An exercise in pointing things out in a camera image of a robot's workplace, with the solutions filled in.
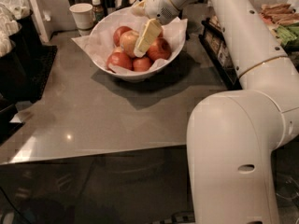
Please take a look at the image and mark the red front left apple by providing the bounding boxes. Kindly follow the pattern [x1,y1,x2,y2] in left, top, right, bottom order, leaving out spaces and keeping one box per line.
[107,52,133,70]

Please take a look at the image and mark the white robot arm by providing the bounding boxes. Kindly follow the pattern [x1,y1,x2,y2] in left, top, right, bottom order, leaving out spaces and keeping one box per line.
[132,0,299,224]

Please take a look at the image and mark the white paper bowl liner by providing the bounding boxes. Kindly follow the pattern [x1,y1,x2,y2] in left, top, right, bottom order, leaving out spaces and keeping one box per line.
[70,6,189,77]

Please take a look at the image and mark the red back left apple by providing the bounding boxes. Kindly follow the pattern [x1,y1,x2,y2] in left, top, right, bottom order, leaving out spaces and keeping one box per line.
[113,26,131,47]

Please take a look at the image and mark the small brown sauce bottle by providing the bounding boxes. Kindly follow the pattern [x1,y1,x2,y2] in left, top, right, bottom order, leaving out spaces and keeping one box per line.
[92,0,105,21]

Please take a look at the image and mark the black wire condiment rack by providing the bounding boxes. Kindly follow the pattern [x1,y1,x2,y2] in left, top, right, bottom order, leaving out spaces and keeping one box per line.
[198,17,241,90]

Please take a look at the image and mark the white ceramic bowl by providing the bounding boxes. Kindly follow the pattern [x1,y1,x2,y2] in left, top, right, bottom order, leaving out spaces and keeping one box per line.
[87,5,187,83]

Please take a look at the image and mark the red front middle apple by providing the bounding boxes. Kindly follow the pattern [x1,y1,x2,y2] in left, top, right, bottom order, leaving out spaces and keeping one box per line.
[133,57,152,72]

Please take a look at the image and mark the white paper cup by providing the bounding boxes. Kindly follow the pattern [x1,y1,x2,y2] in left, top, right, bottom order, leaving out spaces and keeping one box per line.
[69,3,93,30]

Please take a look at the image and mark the black containers with white packets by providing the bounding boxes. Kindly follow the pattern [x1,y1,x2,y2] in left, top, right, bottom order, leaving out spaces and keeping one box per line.
[0,3,43,102]

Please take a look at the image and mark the yellow-red front centre apple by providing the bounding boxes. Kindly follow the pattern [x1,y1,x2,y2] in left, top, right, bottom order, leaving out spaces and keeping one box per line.
[120,30,139,58]

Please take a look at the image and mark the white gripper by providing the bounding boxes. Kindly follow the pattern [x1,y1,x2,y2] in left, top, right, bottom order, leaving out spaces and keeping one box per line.
[131,0,199,58]

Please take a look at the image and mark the black rubber mat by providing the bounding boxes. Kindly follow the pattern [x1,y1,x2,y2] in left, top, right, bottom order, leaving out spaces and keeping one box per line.
[29,45,58,104]

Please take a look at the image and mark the white napkin dispenser box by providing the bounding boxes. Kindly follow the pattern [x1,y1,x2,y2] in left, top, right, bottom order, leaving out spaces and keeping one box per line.
[30,0,53,43]

